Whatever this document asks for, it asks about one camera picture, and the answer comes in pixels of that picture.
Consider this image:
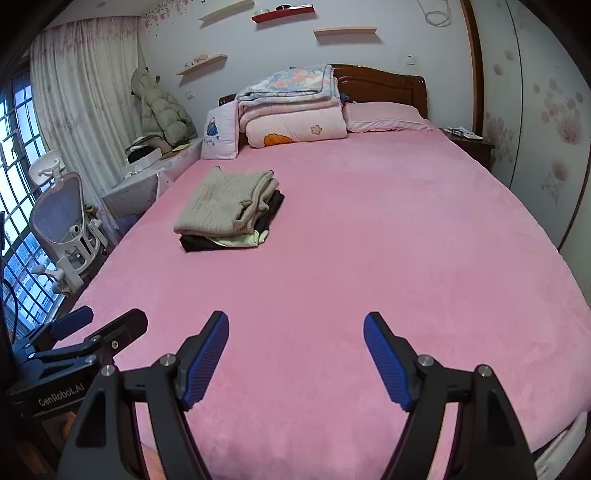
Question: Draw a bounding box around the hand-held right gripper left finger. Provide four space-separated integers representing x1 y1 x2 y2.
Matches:
55 311 230 480

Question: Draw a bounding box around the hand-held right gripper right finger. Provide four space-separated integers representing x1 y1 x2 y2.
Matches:
363 311 539 480

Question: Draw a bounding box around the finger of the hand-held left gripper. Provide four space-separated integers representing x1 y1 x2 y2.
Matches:
14 307 94 357
85 309 148 366

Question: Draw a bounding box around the grey knitted sweater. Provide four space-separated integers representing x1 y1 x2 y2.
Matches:
174 167 280 236

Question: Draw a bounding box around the white mesh office chair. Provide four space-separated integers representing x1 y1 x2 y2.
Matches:
28 157 109 296

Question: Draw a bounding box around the green and black jacket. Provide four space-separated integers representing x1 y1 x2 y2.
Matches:
179 189 286 253

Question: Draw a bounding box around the bed with pink blanket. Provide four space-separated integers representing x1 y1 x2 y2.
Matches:
55 127 587 462

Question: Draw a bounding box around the white desk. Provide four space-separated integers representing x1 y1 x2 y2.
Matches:
102 138 204 222

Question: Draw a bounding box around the barred window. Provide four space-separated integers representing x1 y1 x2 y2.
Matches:
0 69 70 333

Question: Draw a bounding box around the white box with dark cloth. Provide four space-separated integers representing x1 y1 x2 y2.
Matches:
124 136 174 164

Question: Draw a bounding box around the small pink cushion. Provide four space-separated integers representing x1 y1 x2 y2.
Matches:
201 102 241 160

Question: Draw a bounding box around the beige puffer coat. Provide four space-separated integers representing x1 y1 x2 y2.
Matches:
130 67 199 144

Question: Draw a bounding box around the wooden nightstand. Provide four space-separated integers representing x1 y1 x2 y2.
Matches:
438 127 496 169

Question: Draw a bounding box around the white curtain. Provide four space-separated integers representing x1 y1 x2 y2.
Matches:
30 16 148 185

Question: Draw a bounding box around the pink pillow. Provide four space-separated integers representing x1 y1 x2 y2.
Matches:
344 102 433 134

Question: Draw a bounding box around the wooden headboard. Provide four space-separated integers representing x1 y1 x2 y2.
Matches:
218 64 430 121

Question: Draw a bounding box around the floral folded quilt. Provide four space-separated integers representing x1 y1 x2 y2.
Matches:
235 64 342 112

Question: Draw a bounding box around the light wooden wall shelf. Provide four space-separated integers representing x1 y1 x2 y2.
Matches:
313 26 378 36
177 54 228 76

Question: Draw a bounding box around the white wall shelf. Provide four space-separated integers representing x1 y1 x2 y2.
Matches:
198 0 256 20

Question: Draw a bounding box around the white wire wall hanger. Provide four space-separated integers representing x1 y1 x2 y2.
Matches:
418 0 453 26

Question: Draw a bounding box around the red wall shelf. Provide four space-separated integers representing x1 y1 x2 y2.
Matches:
252 4 316 24

